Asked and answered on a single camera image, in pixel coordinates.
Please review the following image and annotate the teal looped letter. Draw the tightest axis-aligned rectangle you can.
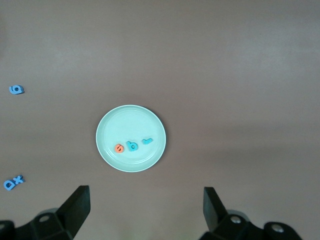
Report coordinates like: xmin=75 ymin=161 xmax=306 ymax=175
xmin=125 ymin=140 xmax=139 ymax=153

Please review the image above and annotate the blue looped letter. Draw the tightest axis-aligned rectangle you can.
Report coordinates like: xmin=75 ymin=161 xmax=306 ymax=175
xmin=8 ymin=84 xmax=25 ymax=95

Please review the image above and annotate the blue letter D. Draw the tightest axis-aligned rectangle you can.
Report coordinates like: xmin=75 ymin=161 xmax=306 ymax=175
xmin=3 ymin=177 xmax=16 ymax=191

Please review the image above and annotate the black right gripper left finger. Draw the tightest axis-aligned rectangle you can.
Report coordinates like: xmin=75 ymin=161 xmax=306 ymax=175
xmin=0 ymin=185 xmax=91 ymax=240

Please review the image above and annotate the brown table cover sheet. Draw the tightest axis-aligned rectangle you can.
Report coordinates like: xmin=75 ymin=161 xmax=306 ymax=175
xmin=0 ymin=0 xmax=320 ymax=240

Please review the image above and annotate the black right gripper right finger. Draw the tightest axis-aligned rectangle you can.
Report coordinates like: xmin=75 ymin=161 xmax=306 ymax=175
xmin=199 ymin=186 xmax=305 ymax=240

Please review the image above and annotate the light green plate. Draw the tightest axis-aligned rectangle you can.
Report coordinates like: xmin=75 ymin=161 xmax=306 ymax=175
xmin=95 ymin=104 xmax=167 ymax=173

